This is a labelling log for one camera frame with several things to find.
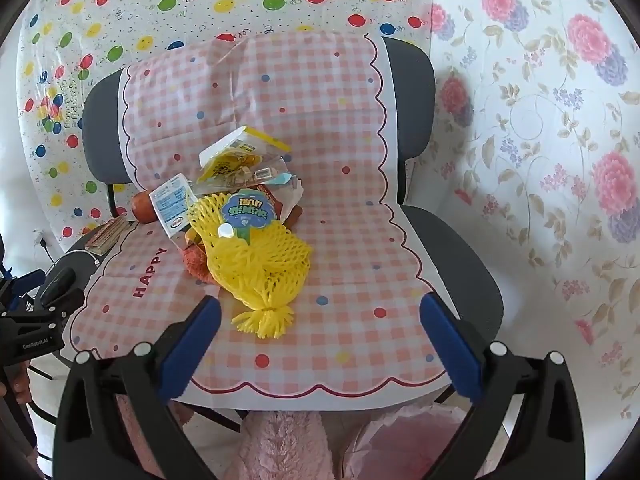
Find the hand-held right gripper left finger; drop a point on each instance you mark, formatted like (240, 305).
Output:
(200, 340)

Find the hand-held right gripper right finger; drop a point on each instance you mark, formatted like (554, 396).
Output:
(450, 345)

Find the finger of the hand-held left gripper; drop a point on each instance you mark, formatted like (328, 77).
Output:
(67, 305)
(59, 280)

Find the yellow foam net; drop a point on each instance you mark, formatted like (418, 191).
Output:
(260, 260)

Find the person's left hand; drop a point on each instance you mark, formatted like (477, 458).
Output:
(17, 382)

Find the brown striped object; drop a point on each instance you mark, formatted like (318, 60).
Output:
(107, 235)

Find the orange plush cloth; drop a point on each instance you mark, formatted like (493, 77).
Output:
(192, 265)

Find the red apple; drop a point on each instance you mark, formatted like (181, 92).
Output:
(142, 207)

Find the white blue labelled packet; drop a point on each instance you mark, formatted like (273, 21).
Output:
(170, 205)

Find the pink fluffy garment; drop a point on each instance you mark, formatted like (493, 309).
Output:
(285, 450)

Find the clear plastic wrapper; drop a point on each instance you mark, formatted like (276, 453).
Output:
(260, 176)

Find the yellow white snack box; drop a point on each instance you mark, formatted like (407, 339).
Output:
(235, 152)

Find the floral print cloth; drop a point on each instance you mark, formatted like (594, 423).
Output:
(540, 160)

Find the pink checkered dotted cloth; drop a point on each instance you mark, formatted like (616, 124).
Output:
(325, 125)

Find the grey office chair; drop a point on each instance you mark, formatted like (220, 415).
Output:
(415, 90)

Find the balloon print sheet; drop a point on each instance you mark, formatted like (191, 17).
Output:
(175, 0)

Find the white wall charger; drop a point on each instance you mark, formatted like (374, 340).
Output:
(39, 237)

